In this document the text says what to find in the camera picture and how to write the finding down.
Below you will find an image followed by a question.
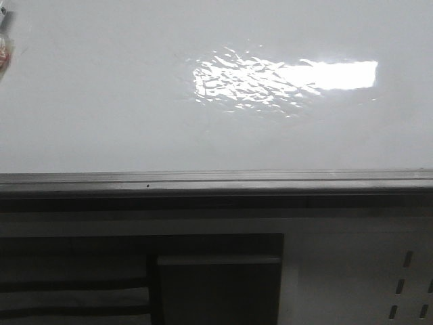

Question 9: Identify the taped whiteboard marker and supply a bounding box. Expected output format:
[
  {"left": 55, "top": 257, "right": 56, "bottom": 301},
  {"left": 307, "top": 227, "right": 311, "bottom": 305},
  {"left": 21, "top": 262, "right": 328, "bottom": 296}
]
[{"left": 1, "top": 1, "right": 14, "bottom": 79}]

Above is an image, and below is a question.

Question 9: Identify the white whiteboard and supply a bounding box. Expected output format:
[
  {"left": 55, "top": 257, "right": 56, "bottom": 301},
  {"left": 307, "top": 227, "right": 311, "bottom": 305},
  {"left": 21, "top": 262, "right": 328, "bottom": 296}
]
[{"left": 1, "top": 1, "right": 432, "bottom": 200}]

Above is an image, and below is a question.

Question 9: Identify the white perforated metal panel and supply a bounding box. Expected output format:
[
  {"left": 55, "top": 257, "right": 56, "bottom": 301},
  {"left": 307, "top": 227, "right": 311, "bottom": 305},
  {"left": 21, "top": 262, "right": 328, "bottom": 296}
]
[{"left": 280, "top": 216, "right": 433, "bottom": 325}]

